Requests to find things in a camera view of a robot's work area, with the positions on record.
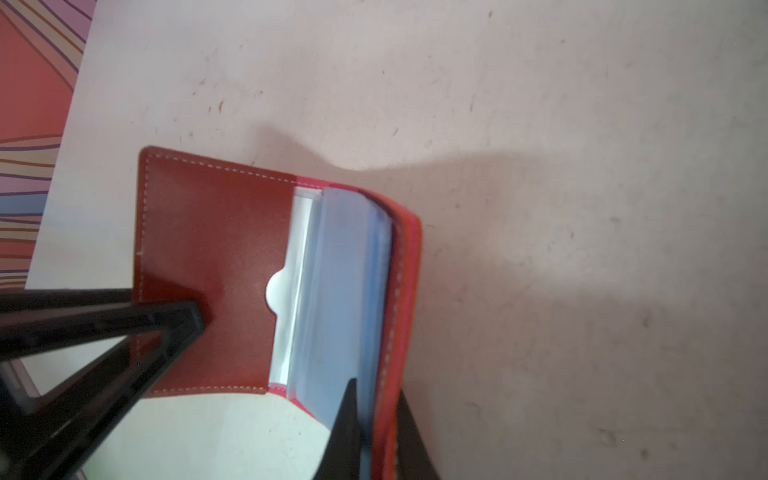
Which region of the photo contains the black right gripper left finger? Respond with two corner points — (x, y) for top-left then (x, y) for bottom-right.
(313, 379), (362, 480)

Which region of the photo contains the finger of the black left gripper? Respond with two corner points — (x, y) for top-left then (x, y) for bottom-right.
(1, 289), (132, 312)
(1, 301), (204, 479)

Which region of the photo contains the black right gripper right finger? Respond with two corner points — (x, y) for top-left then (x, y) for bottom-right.
(396, 391), (440, 480)

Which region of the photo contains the red leather card holder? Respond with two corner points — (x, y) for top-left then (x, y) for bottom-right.
(133, 146), (422, 479)

